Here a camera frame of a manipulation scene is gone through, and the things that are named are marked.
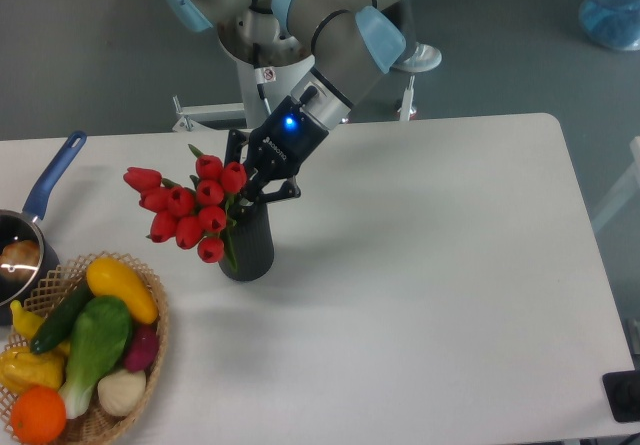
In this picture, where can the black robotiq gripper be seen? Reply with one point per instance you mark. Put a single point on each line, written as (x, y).
(276, 150)

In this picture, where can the red tulip bouquet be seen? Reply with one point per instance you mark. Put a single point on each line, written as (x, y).
(197, 216)

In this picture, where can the dark grey ribbed vase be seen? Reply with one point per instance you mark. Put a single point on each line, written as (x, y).
(248, 246)

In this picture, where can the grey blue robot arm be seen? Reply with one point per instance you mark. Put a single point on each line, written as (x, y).
(353, 45)

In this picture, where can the yellow squash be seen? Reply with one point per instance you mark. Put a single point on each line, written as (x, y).
(107, 276)

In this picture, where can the white sneaker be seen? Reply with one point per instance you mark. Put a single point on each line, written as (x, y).
(425, 58)

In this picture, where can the green bok choy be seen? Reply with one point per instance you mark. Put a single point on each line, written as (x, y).
(98, 340)

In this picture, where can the bread roll in saucepan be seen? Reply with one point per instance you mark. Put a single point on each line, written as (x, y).
(19, 261)

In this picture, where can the dark green cucumber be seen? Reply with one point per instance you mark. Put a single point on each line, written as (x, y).
(58, 326)

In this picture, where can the white garlic bulb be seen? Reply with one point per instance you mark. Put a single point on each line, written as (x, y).
(120, 392)

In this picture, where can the yellow banana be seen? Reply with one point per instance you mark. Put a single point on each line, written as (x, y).
(25, 322)

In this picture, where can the yellow bell pepper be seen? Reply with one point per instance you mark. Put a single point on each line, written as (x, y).
(22, 370)

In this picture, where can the orange fruit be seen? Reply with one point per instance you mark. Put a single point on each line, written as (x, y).
(38, 416)

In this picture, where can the white furniture at right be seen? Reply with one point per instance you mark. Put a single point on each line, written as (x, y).
(620, 193)

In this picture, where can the blue translucent container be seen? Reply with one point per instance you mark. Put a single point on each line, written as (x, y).
(613, 24)

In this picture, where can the black device at edge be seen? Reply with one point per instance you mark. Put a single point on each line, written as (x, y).
(622, 391)

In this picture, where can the white frame post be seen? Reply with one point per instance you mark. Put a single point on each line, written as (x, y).
(407, 110)

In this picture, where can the blue handled saucepan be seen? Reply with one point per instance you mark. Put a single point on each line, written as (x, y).
(25, 224)

